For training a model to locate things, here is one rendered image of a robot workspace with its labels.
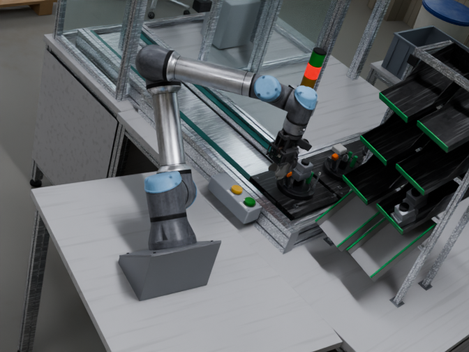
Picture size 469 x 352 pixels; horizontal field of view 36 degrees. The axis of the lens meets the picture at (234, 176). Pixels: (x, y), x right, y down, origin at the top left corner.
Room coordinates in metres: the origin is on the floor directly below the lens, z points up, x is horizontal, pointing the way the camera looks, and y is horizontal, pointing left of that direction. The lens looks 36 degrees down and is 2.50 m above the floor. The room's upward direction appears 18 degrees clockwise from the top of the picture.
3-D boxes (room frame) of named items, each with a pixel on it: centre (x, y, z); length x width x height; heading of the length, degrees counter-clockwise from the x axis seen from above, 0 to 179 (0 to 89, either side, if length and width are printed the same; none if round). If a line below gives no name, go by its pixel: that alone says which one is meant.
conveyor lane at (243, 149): (2.37, 0.00, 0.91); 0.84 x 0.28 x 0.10; 52
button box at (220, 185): (2.05, -0.02, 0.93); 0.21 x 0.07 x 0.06; 52
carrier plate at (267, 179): (2.16, -0.22, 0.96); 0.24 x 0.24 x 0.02; 52
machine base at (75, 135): (3.18, 0.33, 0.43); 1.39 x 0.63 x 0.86; 142
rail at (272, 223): (2.21, 0.09, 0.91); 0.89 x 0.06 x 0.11; 52
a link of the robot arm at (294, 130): (2.05, -0.14, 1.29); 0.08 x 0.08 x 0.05
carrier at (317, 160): (2.36, -0.38, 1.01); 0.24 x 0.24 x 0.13; 52
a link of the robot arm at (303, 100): (2.05, -0.13, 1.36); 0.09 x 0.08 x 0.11; 78
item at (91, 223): (1.72, 0.08, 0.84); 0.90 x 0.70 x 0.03; 41
